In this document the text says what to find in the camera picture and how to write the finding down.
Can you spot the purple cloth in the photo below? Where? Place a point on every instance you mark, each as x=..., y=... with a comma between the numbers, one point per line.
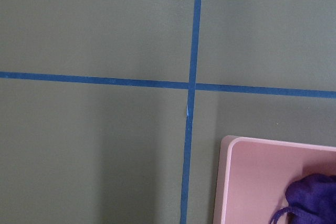
x=310, y=200

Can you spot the pink plastic bin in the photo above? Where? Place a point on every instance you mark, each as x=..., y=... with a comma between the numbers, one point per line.
x=253, y=175

